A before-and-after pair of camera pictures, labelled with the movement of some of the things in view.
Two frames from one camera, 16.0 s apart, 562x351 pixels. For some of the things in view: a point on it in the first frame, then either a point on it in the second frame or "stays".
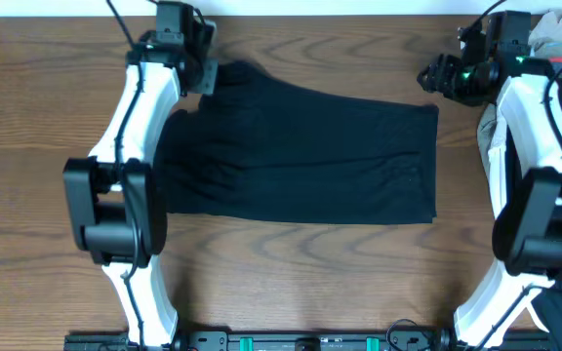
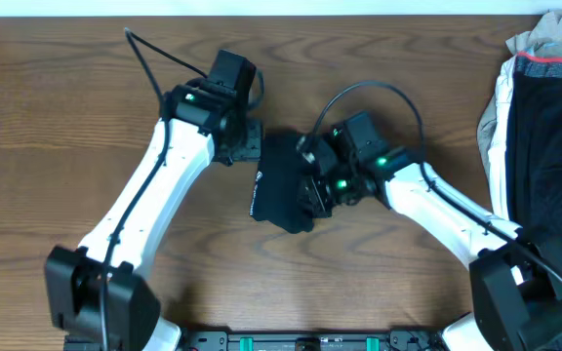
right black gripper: x=441 y=70 to x=322 y=200
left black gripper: x=208 y=76 to x=248 y=141
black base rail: x=344 y=340 stays
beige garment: x=549 y=38 stays
